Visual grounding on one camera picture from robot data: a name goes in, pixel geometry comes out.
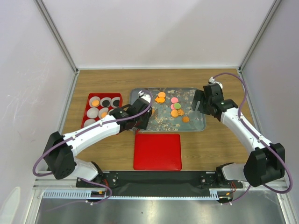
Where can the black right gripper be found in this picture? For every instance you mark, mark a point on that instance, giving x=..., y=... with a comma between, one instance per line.
x=198, y=96

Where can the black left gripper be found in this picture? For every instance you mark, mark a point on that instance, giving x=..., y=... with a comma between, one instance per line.
x=143, y=125

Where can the orange round waffle cookie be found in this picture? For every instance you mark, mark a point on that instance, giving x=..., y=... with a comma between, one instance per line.
x=174, y=113

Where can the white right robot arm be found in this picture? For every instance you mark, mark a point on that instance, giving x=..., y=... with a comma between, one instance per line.
x=264, y=163

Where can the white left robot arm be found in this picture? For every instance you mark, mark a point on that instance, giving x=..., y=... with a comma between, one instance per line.
x=61, y=150

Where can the orange fish cookie top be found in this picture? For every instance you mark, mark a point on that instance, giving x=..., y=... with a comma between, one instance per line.
x=160, y=100

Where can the orange flower cookie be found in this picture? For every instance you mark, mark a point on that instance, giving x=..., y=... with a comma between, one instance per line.
x=180, y=112

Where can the orange swirl cookie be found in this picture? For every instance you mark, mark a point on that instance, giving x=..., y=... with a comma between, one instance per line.
x=185, y=119

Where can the green round cookie upper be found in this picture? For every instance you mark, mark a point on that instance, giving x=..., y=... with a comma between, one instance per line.
x=177, y=106

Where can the orange round cookie top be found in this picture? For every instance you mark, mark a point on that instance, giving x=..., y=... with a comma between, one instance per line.
x=161, y=95

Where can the pink round cookie upper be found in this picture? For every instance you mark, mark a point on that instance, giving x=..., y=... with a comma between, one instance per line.
x=174, y=100

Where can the floral metal serving tray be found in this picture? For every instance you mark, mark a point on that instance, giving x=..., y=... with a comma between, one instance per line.
x=164, y=122

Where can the red cookie box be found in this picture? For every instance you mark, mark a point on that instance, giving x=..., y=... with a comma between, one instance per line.
x=93, y=114

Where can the red box lid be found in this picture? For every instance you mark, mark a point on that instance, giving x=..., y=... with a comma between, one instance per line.
x=157, y=152

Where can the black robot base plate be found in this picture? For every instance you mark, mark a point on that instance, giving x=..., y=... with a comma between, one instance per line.
x=165, y=183

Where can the white cable duct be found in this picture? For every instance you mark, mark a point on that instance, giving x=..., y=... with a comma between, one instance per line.
x=89, y=195

